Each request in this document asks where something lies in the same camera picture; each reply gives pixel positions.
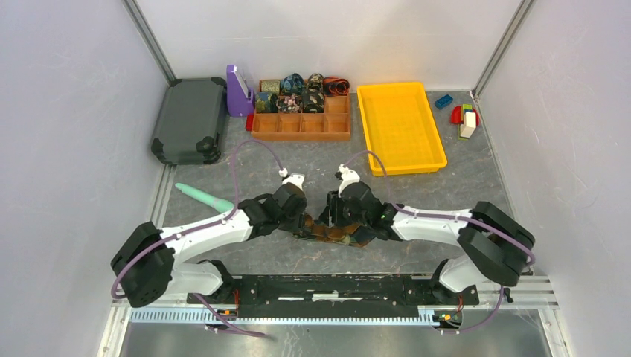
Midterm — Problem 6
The teal navy rolled tie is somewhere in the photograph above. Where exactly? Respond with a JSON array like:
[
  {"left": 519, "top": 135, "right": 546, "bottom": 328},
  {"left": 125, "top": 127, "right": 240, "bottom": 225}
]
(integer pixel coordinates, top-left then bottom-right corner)
[{"left": 254, "top": 91, "right": 278, "bottom": 114}]

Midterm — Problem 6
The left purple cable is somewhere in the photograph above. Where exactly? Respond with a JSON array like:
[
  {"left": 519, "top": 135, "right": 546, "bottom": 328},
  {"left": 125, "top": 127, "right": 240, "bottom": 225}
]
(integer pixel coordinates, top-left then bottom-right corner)
[{"left": 110, "top": 140, "right": 287, "bottom": 339}]

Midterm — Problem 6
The teal green pen tool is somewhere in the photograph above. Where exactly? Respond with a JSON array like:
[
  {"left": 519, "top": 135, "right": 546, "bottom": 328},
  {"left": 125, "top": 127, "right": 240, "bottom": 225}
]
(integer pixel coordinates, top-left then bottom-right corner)
[{"left": 175, "top": 183, "right": 234, "bottom": 213}]

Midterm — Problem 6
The yellow plastic tray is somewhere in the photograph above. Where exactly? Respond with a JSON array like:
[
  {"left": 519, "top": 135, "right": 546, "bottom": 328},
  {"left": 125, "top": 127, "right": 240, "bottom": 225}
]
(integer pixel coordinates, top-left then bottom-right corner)
[{"left": 357, "top": 82, "right": 448, "bottom": 176}]

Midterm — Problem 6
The black yellow rolled tie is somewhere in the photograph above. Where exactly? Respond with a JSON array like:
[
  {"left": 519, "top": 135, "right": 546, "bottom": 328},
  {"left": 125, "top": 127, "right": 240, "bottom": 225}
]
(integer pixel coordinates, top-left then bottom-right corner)
[{"left": 306, "top": 73, "right": 324, "bottom": 91}]

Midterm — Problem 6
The orange blue floral tie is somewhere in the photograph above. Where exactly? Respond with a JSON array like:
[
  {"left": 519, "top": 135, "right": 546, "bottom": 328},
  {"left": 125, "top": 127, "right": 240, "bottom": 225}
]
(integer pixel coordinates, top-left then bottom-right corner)
[{"left": 292, "top": 213, "right": 374, "bottom": 248}]

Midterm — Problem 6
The wrist white camera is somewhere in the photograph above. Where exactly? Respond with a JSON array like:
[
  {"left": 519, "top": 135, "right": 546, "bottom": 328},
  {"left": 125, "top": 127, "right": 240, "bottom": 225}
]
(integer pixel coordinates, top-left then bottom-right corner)
[
  {"left": 335, "top": 164, "right": 361, "bottom": 195},
  {"left": 278, "top": 168, "right": 305, "bottom": 190}
]

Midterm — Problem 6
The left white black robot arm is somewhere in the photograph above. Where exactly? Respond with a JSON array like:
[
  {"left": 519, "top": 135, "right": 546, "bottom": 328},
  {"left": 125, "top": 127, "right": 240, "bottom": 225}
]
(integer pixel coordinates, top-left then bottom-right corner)
[{"left": 110, "top": 176, "right": 307, "bottom": 308}]

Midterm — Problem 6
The blue toy brick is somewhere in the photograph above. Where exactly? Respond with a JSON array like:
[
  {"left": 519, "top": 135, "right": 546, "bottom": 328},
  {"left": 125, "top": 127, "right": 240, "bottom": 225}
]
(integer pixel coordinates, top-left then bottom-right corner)
[{"left": 435, "top": 94, "right": 453, "bottom": 109}]

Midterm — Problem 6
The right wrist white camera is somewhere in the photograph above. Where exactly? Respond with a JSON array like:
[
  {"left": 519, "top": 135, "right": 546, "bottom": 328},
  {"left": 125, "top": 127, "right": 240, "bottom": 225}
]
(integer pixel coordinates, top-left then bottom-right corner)
[{"left": 335, "top": 164, "right": 361, "bottom": 195}]

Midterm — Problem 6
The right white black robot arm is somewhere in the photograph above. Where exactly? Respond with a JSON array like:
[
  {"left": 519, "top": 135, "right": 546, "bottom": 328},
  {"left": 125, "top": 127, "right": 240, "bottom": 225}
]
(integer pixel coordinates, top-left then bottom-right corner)
[{"left": 317, "top": 182, "right": 535, "bottom": 303}]

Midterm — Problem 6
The pink floral rolled tie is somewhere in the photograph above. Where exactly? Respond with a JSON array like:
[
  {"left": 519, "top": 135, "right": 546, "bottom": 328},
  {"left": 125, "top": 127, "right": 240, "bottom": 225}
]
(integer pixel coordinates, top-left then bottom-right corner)
[{"left": 276, "top": 94, "right": 302, "bottom": 114}]

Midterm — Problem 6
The purple cable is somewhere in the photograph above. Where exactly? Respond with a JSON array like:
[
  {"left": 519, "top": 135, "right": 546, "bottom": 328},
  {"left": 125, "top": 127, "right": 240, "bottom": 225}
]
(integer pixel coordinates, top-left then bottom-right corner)
[
  {"left": 110, "top": 140, "right": 287, "bottom": 339},
  {"left": 342, "top": 149, "right": 536, "bottom": 334}
]

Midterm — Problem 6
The red toy block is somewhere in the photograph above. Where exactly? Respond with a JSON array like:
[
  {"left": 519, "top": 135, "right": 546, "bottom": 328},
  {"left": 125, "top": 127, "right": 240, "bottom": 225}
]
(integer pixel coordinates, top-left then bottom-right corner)
[{"left": 450, "top": 105, "right": 480, "bottom": 126}]

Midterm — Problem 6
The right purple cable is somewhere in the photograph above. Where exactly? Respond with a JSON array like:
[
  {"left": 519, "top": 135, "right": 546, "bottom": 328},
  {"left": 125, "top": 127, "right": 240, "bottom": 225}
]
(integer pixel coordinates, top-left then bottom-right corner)
[{"left": 342, "top": 149, "right": 536, "bottom": 334}]

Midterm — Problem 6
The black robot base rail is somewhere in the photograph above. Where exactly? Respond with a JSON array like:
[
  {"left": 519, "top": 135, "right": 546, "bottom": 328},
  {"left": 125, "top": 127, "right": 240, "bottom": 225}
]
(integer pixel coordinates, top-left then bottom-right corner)
[{"left": 207, "top": 274, "right": 479, "bottom": 318}]

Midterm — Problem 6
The black floral rolled tie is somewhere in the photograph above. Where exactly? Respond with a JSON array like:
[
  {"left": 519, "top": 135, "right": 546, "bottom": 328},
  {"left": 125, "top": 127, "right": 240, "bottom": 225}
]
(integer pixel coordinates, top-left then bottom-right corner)
[{"left": 301, "top": 87, "right": 325, "bottom": 113}]

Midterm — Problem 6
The olive patterned rolled tie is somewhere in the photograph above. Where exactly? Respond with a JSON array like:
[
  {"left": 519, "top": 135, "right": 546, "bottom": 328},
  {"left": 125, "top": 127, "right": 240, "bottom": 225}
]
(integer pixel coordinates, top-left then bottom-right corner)
[{"left": 260, "top": 80, "right": 281, "bottom": 94}]

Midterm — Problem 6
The dark blue rolled tie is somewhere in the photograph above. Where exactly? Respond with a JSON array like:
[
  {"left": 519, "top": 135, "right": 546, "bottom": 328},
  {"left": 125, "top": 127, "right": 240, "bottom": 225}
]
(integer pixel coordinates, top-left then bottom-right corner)
[{"left": 280, "top": 73, "right": 304, "bottom": 96}]

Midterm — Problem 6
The orange black rolled tie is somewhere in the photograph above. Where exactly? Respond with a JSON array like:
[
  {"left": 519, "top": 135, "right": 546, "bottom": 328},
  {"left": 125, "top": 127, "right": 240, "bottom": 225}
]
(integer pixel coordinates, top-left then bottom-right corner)
[{"left": 323, "top": 77, "right": 350, "bottom": 97}]

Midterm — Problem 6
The orange compartment organizer box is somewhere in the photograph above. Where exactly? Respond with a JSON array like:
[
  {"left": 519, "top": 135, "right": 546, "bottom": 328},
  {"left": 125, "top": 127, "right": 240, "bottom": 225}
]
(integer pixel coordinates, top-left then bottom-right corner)
[{"left": 250, "top": 95, "right": 351, "bottom": 141}]

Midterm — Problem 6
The small red block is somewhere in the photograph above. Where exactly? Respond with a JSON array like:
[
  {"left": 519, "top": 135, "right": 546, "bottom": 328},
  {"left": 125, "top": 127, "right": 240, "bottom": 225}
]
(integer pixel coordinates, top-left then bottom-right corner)
[{"left": 245, "top": 113, "right": 254, "bottom": 132}]

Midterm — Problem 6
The purple dispenser stand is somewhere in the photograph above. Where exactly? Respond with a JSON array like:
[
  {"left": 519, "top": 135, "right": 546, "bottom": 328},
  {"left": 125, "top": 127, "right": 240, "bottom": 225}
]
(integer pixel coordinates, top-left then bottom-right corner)
[{"left": 226, "top": 65, "right": 255, "bottom": 117}]

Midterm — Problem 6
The cream toy block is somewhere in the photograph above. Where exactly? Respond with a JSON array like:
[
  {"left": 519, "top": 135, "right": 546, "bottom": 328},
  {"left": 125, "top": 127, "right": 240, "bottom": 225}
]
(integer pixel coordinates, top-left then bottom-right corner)
[{"left": 458, "top": 111, "right": 477, "bottom": 139}]

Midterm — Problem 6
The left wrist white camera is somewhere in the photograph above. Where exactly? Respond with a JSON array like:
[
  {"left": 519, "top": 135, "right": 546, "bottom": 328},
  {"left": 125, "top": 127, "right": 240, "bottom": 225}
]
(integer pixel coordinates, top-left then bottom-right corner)
[{"left": 278, "top": 168, "right": 305, "bottom": 190}]

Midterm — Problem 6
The dark grey suitcase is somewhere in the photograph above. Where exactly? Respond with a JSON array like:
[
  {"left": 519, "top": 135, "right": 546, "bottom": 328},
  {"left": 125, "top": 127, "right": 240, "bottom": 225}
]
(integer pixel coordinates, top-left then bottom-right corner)
[{"left": 150, "top": 77, "right": 228, "bottom": 165}]

